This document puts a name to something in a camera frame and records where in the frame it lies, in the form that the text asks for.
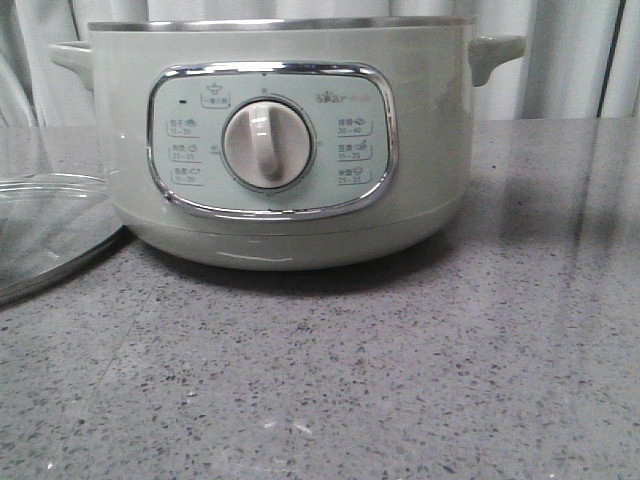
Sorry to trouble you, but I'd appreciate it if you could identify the pale green electric cooking pot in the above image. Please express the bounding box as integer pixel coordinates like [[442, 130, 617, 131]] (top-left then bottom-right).
[[49, 16, 526, 271]]

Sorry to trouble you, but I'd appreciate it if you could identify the glass pot lid steel rim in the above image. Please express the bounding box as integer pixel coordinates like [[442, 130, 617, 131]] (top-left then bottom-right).
[[1, 173, 124, 305]]

